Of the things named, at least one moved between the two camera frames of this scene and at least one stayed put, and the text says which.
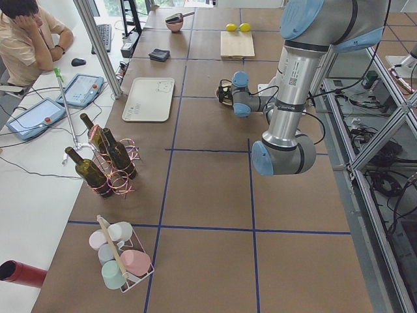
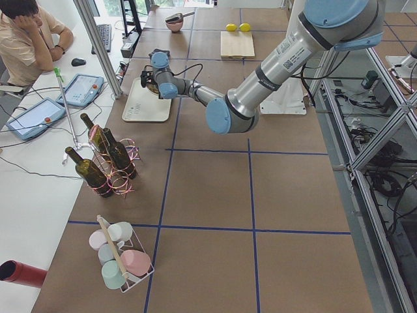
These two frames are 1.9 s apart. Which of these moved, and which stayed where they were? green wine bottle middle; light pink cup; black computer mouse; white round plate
Moved: white round plate
Stayed: light pink cup; green wine bottle middle; black computer mouse
